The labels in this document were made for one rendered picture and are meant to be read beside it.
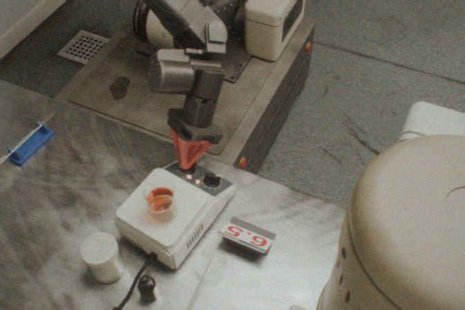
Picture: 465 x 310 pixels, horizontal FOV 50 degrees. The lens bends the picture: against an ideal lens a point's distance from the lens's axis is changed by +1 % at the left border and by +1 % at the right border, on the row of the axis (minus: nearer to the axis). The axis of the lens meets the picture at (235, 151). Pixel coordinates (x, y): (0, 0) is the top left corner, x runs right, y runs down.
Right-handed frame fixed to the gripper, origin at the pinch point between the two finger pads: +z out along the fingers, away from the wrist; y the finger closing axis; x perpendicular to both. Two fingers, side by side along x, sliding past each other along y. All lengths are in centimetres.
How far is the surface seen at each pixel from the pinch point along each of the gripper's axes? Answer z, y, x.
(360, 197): -35, 55, -29
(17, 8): 27, -181, 12
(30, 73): 48, -156, 13
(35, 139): 9.4, -27.4, -19.2
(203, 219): 4.3, 11.6, -1.4
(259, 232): 6.0, 15.4, 9.2
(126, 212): 5.3, 5.4, -12.9
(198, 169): 1.5, 0.4, 3.2
